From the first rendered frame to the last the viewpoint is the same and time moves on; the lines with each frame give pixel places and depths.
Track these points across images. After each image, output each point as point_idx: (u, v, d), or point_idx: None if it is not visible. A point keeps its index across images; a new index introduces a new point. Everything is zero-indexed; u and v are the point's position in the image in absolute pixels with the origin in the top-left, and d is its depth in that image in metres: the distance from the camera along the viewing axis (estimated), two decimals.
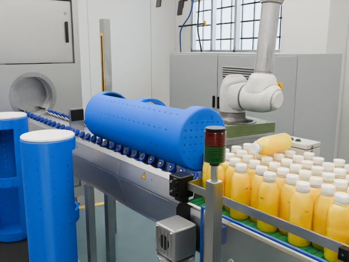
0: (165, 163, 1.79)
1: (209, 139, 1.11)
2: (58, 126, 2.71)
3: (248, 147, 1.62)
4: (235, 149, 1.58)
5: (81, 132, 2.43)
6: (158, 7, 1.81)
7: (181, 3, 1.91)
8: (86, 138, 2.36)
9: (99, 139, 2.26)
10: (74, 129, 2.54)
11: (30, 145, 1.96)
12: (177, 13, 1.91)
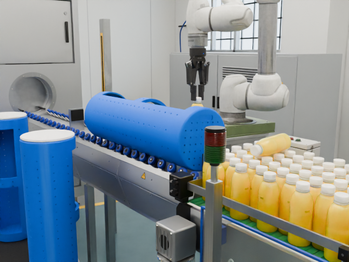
0: (165, 163, 1.79)
1: (209, 139, 1.11)
2: (58, 126, 2.71)
3: (248, 147, 1.62)
4: (235, 149, 1.58)
5: (81, 132, 2.43)
6: (201, 100, 1.81)
7: (192, 87, 1.76)
8: (86, 138, 2.36)
9: (99, 139, 2.26)
10: (74, 129, 2.54)
11: (30, 145, 1.96)
12: (195, 99, 1.78)
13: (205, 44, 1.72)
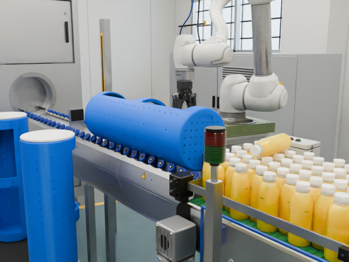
0: (165, 163, 1.79)
1: (209, 139, 1.11)
2: (58, 126, 2.71)
3: (248, 147, 1.62)
4: (235, 149, 1.58)
5: (81, 132, 2.43)
6: None
7: None
8: (86, 138, 2.36)
9: (99, 139, 2.26)
10: (74, 129, 2.54)
11: (30, 145, 1.96)
12: None
13: (191, 78, 1.82)
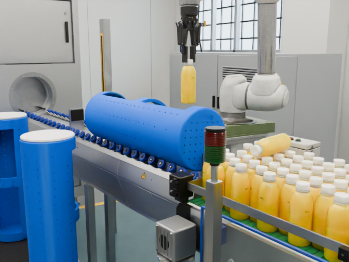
0: (165, 163, 1.79)
1: (209, 139, 1.11)
2: (58, 126, 2.71)
3: (248, 147, 1.62)
4: None
5: (81, 132, 2.43)
6: (192, 62, 1.74)
7: (184, 48, 1.69)
8: (86, 138, 2.36)
9: (99, 139, 2.26)
10: (74, 129, 2.54)
11: (30, 145, 1.96)
12: (186, 61, 1.71)
13: (197, 2, 1.65)
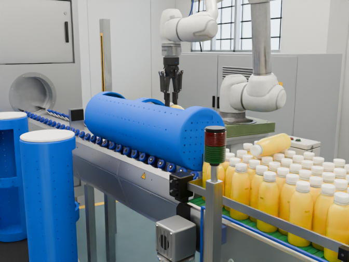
0: (165, 163, 1.79)
1: (209, 139, 1.11)
2: (58, 126, 2.71)
3: (248, 147, 1.62)
4: None
5: (81, 132, 2.43)
6: None
7: (166, 94, 1.83)
8: (86, 138, 2.36)
9: (99, 139, 2.26)
10: (74, 129, 2.54)
11: (30, 145, 1.96)
12: (169, 106, 1.85)
13: (177, 53, 1.79)
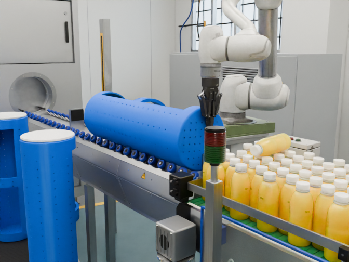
0: (165, 162, 1.80)
1: (209, 139, 1.11)
2: (58, 126, 2.71)
3: (248, 147, 1.62)
4: None
5: (81, 132, 2.43)
6: None
7: None
8: (86, 138, 2.36)
9: (99, 138, 2.26)
10: (74, 129, 2.54)
11: (30, 145, 1.96)
12: None
13: None
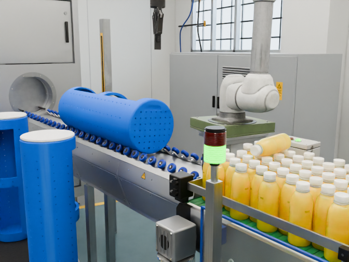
0: (164, 160, 1.81)
1: (209, 139, 1.11)
2: (58, 126, 2.71)
3: (248, 147, 1.62)
4: None
5: (81, 133, 2.43)
6: (157, 49, 1.96)
7: (160, 37, 1.93)
8: (89, 133, 2.38)
9: (98, 142, 2.25)
10: None
11: (30, 145, 1.96)
12: (159, 48, 1.95)
13: None
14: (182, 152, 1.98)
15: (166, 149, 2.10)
